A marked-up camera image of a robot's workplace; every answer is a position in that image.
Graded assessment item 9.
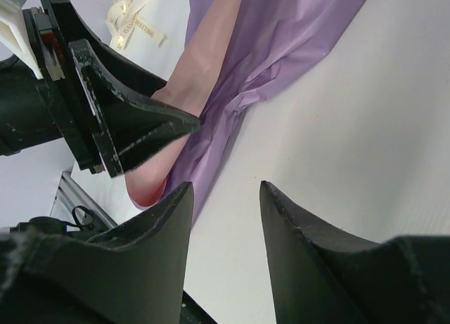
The purple wrapping paper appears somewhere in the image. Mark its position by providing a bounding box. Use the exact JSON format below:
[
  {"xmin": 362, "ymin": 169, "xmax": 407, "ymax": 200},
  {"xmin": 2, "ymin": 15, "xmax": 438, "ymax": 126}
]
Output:
[{"xmin": 165, "ymin": 0, "xmax": 379, "ymax": 230}]

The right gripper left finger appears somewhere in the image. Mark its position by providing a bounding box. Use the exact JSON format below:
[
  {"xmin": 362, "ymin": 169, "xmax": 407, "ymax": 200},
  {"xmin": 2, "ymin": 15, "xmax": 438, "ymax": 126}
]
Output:
[{"xmin": 0, "ymin": 181, "xmax": 195, "ymax": 324}]

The pink wrapping paper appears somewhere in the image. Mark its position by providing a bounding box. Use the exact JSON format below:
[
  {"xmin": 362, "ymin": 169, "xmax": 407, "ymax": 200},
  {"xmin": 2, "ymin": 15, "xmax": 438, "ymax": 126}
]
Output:
[{"xmin": 125, "ymin": 0, "xmax": 242, "ymax": 207}]

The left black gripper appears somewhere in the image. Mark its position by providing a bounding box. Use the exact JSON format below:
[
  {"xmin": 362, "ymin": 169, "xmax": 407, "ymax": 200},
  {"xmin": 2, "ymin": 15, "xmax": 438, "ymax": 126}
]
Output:
[{"xmin": 22, "ymin": 0, "xmax": 200, "ymax": 178}]

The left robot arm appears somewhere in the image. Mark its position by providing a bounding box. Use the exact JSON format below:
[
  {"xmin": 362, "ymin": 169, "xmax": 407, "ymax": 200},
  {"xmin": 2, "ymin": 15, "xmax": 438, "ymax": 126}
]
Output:
[{"xmin": 1, "ymin": 0, "xmax": 200, "ymax": 177}]

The cream printed ribbon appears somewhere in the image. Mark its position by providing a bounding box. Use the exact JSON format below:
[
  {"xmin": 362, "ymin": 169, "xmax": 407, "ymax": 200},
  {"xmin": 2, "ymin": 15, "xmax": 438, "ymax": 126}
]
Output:
[{"xmin": 105, "ymin": 0, "xmax": 167, "ymax": 52}]

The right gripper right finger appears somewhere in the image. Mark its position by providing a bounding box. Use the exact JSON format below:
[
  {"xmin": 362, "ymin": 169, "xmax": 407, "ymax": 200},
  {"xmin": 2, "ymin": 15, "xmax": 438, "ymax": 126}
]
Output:
[{"xmin": 259, "ymin": 181, "xmax": 449, "ymax": 323}]

